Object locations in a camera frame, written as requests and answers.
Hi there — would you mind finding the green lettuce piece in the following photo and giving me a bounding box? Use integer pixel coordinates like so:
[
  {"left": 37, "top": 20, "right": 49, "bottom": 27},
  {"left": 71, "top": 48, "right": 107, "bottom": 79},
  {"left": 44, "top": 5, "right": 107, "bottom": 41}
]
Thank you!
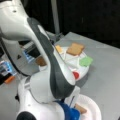
[{"left": 79, "top": 56, "right": 93, "bottom": 67}]

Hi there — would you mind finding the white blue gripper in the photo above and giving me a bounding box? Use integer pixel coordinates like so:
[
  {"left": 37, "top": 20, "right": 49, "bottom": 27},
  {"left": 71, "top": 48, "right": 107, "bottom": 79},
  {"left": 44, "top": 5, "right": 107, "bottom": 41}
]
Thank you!
[{"left": 58, "top": 87, "right": 80, "bottom": 120}]

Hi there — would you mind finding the toasted bread slice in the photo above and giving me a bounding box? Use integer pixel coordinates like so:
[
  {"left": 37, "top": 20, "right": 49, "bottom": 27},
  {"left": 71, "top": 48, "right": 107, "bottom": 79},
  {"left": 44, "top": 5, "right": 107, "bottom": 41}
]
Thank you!
[
  {"left": 75, "top": 104, "right": 87, "bottom": 114},
  {"left": 67, "top": 43, "right": 84, "bottom": 56}
]

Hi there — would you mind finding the blue orange background device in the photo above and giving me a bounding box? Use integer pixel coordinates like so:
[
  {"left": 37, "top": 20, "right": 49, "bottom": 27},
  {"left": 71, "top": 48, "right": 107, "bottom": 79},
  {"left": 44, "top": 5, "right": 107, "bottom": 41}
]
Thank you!
[{"left": 0, "top": 61, "right": 16, "bottom": 85}]

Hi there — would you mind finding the red tomato slice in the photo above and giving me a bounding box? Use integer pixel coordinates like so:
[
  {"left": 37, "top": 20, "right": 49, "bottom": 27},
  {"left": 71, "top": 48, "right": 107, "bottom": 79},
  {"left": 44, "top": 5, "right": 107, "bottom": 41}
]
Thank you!
[{"left": 72, "top": 71, "right": 80, "bottom": 80}]

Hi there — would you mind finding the brown round meat patty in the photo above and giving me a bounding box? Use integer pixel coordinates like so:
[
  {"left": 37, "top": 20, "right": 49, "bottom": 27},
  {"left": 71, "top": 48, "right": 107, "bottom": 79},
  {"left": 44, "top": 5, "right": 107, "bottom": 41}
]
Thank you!
[{"left": 36, "top": 57, "right": 46, "bottom": 66}]

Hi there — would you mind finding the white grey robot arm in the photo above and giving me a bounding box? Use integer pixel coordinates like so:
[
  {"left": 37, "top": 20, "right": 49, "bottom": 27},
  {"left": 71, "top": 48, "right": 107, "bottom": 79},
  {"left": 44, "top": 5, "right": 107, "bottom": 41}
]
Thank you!
[{"left": 0, "top": 0, "right": 80, "bottom": 120}]

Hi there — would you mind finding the yellow cheese slice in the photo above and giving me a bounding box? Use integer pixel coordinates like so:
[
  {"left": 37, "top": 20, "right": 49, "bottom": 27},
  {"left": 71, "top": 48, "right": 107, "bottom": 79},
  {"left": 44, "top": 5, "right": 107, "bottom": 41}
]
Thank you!
[{"left": 55, "top": 45, "right": 63, "bottom": 53}]

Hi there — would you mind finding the white divided round tray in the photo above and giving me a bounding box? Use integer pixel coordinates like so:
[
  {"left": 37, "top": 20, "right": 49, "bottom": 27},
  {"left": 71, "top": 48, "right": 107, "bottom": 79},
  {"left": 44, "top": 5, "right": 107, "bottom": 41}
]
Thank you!
[{"left": 38, "top": 44, "right": 93, "bottom": 81}]

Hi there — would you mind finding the white paper plate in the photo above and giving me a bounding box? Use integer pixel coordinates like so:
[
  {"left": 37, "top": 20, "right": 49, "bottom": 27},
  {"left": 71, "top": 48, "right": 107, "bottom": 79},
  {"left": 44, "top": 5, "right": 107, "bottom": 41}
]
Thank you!
[{"left": 75, "top": 94, "right": 102, "bottom": 120}]

